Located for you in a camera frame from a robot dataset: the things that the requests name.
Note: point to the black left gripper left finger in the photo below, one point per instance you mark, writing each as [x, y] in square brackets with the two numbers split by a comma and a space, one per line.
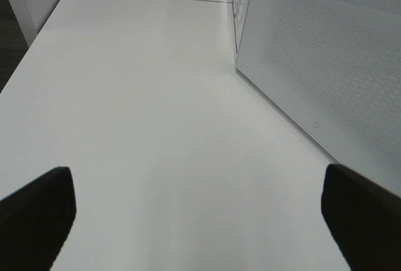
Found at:
[36, 221]

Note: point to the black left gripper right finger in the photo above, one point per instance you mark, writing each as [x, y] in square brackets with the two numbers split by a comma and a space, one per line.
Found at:
[363, 219]

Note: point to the white microwave door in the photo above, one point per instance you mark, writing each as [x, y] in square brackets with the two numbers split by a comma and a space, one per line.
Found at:
[334, 66]

